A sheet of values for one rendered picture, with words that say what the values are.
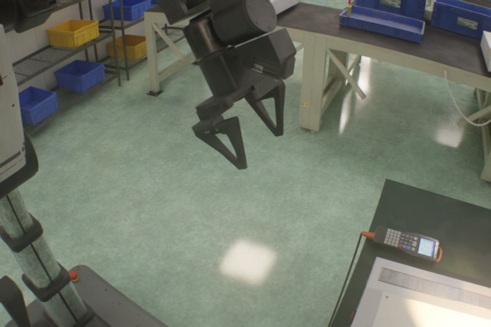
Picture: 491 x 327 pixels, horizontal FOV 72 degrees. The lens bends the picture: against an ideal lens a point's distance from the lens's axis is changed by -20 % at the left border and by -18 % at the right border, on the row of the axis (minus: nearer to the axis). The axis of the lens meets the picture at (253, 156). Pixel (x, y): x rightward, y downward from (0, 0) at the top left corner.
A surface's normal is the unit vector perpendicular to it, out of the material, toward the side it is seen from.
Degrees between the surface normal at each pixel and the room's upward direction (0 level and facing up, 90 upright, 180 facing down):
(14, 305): 81
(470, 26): 90
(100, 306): 0
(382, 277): 0
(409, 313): 0
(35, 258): 90
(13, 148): 90
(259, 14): 60
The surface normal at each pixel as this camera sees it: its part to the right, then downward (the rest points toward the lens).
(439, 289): 0.01, -0.81
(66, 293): 0.84, 0.32
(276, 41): 0.73, -0.12
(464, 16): -0.44, 0.53
